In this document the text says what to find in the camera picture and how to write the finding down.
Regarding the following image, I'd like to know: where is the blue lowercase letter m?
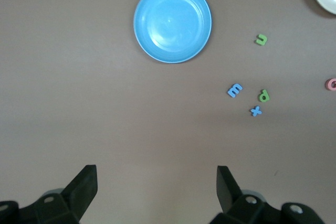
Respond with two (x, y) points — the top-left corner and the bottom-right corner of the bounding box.
(226, 83), (244, 98)

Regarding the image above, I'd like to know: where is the blue plate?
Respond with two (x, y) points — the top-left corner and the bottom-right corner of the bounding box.
(133, 0), (213, 65)

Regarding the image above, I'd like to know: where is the green lowercase letter p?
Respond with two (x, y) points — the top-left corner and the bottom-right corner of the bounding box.
(258, 89), (270, 103)

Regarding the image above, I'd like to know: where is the green lowercase letter u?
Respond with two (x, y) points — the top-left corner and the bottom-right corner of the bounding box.
(254, 34), (268, 46)

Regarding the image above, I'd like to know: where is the brown table cover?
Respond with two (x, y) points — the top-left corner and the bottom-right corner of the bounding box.
(0, 0), (336, 224)

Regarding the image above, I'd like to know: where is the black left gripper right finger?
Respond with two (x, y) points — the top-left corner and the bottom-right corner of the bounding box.
(209, 165), (326, 224)

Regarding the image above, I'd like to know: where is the red uppercase letter Q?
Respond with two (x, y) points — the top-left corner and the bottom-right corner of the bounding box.
(324, 78), (336, 91)

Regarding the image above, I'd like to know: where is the blue lowercase letter x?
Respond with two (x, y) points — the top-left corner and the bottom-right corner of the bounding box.
(249, 105), (263, 118)

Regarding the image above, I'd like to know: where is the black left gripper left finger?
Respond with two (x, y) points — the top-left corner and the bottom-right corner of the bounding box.
(0, 164), (99, 224)

